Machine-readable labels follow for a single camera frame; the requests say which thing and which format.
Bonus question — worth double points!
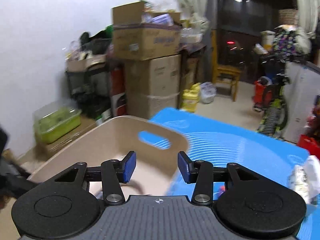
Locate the beige plastic storage bin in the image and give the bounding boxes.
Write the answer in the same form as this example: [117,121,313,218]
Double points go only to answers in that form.
[29,115,189,198]

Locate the cardboard box under container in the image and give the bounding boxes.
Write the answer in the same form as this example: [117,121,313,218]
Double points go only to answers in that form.
[35,115,97,159]

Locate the green lidded food container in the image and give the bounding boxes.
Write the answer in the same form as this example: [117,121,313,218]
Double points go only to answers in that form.
[33,99,81,144]

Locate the yellow oil jug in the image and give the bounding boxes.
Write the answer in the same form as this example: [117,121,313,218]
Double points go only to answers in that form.
[181,83,200,113]

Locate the clear plastic bag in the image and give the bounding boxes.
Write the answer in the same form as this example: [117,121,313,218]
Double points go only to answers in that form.
[200,82,216,104]

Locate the black shelf rack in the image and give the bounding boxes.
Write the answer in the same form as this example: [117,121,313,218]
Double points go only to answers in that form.
[65,60,112,122]

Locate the green black bicycle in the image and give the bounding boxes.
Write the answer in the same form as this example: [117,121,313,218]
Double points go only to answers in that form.
[257,73,291,140]

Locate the large stacked cardboard box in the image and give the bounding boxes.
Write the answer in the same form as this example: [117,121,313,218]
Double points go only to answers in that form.
[124,55,181,119]

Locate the wooden chair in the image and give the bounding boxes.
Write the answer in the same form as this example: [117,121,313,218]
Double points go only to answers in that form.
[210,30,242,102]

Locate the white tissue pack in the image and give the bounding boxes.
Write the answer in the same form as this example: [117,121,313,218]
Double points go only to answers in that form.
[288,155,319,205]

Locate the white chest freezer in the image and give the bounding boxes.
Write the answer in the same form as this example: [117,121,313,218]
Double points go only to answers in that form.
[283,62,319,143]

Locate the top open cardboard box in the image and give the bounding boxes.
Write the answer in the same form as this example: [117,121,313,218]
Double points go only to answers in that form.
[112,0,182,61]

